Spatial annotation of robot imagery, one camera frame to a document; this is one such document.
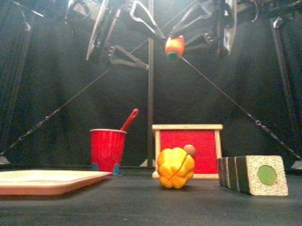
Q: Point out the black metal frame post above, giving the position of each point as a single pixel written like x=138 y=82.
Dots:
x=284 y=73

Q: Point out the grey frame corner bracket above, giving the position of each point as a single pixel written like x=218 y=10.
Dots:
x=297 y=164
x=5 y=160

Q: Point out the orange toy carrot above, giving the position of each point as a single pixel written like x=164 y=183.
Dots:
x=176 y=45

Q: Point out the pink plastic tray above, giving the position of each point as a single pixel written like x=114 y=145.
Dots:
x=47 y=181

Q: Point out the red plastic cup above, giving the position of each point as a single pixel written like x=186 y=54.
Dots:
x=106 y=150

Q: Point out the wooden box with red front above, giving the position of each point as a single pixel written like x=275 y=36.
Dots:
x=205 y=141

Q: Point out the black vertical frame pole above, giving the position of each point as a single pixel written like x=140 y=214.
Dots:
x=150 y=103

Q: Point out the grey pole foot bracket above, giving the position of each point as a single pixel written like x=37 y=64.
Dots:
x=146 y=163

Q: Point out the black sushi roll block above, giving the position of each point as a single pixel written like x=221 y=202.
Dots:
x=268 y=175

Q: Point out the yellow toy bell pepper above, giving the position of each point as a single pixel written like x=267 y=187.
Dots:
x=176 y=167

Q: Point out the small wooden ball knob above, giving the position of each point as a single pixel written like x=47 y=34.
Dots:
x=190 y=149

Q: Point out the blue cup holder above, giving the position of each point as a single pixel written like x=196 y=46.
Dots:
x=117 y=170

